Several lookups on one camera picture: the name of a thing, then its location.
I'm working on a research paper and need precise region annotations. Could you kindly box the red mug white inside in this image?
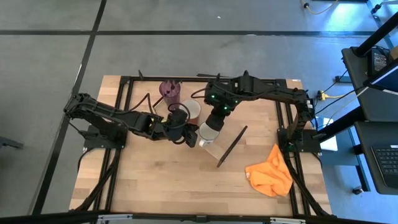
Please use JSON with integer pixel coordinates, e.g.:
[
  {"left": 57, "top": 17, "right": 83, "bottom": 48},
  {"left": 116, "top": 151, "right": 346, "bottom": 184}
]
[{"left": 181, "top": 98, "right": 202, "bottom": 126}]

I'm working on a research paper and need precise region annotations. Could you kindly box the dark laptop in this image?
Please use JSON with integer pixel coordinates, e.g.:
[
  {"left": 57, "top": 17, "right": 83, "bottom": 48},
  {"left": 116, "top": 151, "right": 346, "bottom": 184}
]
[{"left": 363, "top": 60, "right": 398, "bottom": 94}]

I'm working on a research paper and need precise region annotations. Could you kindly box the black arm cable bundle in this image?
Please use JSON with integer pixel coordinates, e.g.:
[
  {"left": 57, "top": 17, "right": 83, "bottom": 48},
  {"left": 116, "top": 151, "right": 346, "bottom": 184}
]
[
  {"left": 281, "top": 152, "right": 332, "bottom": 217},
  {"left": 74, "top": 148, "right": 122, "bottom": 213}
]

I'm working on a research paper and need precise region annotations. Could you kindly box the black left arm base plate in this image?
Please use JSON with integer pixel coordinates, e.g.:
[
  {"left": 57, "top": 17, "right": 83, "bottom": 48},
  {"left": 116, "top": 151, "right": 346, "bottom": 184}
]
[{"left": 83, "top": 124, "right": 129, "bottom": 151}]

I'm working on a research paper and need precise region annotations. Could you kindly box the black desk with laptop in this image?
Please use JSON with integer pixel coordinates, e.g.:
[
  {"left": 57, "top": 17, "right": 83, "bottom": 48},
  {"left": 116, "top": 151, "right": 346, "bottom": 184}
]
[{"left": 341, "top": 45, "right": 398, "bottom": 123}]

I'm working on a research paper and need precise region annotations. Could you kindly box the black desk with keyboard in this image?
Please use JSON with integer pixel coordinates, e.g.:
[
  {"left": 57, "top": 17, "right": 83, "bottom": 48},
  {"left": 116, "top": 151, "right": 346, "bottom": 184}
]
[{"left": 353, "top": 120, "right": 398, "bottom": 196}]

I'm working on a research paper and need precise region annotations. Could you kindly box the black keyboard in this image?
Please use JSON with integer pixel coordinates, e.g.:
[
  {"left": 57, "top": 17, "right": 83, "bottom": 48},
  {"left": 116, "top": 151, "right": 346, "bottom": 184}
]
[{"left": 371, "top": 144, "right": 398, "bottom": 189}]

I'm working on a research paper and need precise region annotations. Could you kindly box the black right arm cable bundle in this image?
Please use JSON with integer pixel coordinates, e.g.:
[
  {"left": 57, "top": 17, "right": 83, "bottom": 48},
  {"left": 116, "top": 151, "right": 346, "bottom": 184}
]
[{"left": 281, "top": 152, "right": 332, "bottom": 217}]

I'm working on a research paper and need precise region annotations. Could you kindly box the grey chair leg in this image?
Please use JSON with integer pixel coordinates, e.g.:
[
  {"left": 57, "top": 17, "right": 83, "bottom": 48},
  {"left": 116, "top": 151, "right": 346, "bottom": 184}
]
[{"left": 0, "top": 136, "right": 24, "bottom": 150}]

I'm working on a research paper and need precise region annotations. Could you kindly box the thin black bar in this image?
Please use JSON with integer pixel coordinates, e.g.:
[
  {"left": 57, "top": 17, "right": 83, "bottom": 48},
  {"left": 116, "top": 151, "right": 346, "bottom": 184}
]
[{"left": 197, "top": 73, "right": 233, "bottom": 78}]

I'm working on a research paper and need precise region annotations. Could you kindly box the purple faceted tumbler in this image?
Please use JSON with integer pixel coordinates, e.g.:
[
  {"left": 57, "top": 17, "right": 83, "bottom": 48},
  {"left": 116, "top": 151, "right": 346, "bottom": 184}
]
[{"left": 159, "top": 79, "right": 182, "bottom": 108}]

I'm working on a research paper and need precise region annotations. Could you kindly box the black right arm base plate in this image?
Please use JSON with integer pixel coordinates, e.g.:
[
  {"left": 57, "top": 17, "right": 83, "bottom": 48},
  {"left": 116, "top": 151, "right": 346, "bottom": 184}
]
[{"left": 277, "top": 129, "right": 322, "bottom": 154}]

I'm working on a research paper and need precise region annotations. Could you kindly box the black aluminium table frame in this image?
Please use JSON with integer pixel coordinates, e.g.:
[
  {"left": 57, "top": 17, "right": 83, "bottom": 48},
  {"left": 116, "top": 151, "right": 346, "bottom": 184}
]
[{"left": 92, "top": 74, "right": 313, "bottom": 218}]

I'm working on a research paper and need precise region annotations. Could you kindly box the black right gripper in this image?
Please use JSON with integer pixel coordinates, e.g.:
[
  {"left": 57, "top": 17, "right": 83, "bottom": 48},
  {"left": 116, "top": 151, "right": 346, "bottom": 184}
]
[{"left": 203, "top": 77, "right": 242, "bottom": 132}]

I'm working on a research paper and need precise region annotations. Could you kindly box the white box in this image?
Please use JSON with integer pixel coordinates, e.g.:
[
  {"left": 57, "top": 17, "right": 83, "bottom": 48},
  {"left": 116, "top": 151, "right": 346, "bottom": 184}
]
[{"left": 319, "top": 135, "right": 339, "bottom": 152}]

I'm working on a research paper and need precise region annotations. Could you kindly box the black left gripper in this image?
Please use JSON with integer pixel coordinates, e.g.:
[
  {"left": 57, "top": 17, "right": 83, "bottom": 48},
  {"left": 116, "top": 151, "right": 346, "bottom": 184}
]
[{"left": 161, "top": 107, "right": 200, "bottom": 149}]

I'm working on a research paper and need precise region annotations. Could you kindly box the black diagonal post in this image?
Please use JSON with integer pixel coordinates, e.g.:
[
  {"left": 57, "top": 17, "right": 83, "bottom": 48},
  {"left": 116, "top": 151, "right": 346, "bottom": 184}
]
[{"left": 354, "top": 11, "right": 398, "bottom": 58}]

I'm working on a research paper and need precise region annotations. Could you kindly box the blue white floral mug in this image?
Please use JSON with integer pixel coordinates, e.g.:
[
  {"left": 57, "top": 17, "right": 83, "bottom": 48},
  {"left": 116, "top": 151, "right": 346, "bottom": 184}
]
[{"left": 198, "top": 122, "right": 220, "bottom": 149}]

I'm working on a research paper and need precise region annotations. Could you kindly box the black left arm cable bundle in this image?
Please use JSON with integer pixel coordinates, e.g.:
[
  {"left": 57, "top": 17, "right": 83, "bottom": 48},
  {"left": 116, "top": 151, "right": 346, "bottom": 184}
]
[{"left": 74, "top": 148, "right": 122, "bottom": 213}]

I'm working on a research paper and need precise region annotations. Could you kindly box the orange cloth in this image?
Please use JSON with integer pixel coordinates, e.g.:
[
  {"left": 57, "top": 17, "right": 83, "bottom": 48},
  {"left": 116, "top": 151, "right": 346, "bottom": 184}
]
[{"left": 244, "top": 144, "right": 294, "bottom": 198}]

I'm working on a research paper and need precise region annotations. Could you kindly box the black rig beam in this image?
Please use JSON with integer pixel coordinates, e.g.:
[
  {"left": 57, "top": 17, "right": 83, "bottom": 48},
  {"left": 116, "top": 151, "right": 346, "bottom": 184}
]
[{"left": 0, "top": 210, "right": 398, "bottom": 224}]

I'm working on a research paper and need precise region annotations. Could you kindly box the yellow floor cable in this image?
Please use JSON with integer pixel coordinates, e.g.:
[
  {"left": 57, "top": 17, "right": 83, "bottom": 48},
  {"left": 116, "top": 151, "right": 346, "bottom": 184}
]
[{"left": 300, "top": 0, "right": 340, "bottom": 16}]

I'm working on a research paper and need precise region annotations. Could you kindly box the black power adapter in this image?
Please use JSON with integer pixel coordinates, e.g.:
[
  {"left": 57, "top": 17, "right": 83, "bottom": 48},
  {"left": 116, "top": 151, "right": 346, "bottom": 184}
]
[{"left": 368, "top": 48, "right": 392, "bottom": 78}]

